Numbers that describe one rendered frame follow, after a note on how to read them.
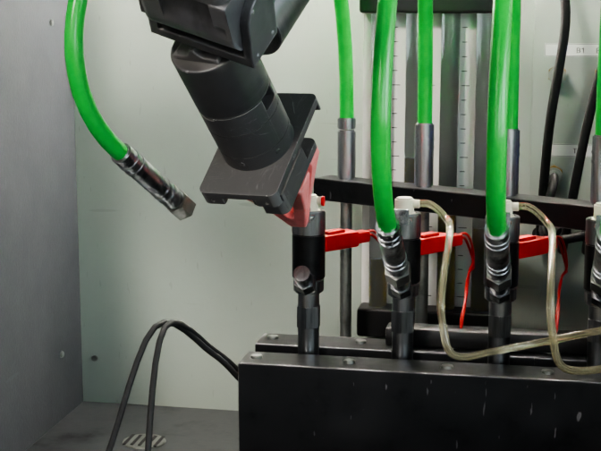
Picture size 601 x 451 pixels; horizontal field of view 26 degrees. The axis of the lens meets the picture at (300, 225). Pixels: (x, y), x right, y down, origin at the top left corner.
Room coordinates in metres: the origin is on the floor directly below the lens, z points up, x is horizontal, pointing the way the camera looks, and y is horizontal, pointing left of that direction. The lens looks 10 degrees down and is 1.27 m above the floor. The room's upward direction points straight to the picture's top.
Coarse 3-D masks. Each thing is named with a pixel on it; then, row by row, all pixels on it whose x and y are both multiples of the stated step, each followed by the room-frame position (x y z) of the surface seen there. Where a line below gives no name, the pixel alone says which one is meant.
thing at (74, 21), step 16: (80, 0) 0.96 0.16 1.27; (336, 0) 1.25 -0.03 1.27; (80, 16) 0.95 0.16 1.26; (336, 16) 1.26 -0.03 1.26; (64, 32) 0.96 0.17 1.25; (80, 32) 0.95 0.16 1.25; (336, 32) 1.26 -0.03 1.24; (64, 48) 0.95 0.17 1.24; (80, 48) 0.95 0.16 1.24; (80, 64) 0.95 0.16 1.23; (352, 64) 1.26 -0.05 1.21; (80, 80) 0.95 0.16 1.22; (352, 80) 1.26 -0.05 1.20; (80, 96) 0.96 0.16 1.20; (352, 96) 1.26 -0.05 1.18; (80, 112) 0.96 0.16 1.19; (96, 112) 0.97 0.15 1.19; (352, 112) 1.26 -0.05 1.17; (96, 128) 0.97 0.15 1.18; (352, 128) 1.26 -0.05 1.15; (112, 144) 0.98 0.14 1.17
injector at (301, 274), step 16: (320, 208) 1.08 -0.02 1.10; (320, 224) 1.06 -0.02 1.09; (304, 240) 1.06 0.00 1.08; (320, 240) 1.06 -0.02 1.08; (304, 256) 1.06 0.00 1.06; (320, 256) 1.06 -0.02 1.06; (304, 272) 1.04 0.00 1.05; (320, 272) 1.06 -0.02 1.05; (304, 288) 1.05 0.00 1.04; (320, 288) 1.06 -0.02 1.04; (304, 304) 1.06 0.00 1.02; (304, 320) 1.06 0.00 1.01; (304, 336) 1.06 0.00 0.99; (304, 352) 1.06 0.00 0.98
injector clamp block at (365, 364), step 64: (256, 384) 1.03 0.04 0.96; (320, 384) 1.02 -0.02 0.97; (384, 384) 1.01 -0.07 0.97; (448, 384) 1.00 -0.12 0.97; (512, 384) 0.99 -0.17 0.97; (576, 384) 0.98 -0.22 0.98; (256, 448) 1.03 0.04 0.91; (320, 448) 1.02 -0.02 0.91; (384, 448) 1.01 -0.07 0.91; (448, 448) 1.00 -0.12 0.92; (512, 448) 0.99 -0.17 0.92; (576, 448) 0.98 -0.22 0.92
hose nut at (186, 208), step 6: (186, 198) 1.05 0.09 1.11; (186, 204) 1.05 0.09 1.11; (192, 204) 1.05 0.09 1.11; (174, 210) 1.04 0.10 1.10; (180, 210) 1.05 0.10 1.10; (186, 210) 1.05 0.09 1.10; (192, 210) 1.05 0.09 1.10; (174, 216) 1.05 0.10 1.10; (180, 216) 1.05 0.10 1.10; (186, 216) 1.05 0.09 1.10
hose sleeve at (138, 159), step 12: (132, 156) 1.00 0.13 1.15; (120, 168) 1.00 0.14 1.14; (132, 168) 1.00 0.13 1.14; (144, 168) 1.01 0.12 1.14; (144, 180) 1.01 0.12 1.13; (156, 180) 1.02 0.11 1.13; (168, 180) 1.04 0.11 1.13; (156, 192) 1.02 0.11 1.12; (168, 192) 1.03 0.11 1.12; (180, 192) 1.04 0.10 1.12; (168, 204) 1.04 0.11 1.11; (180, 204) 1.04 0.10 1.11
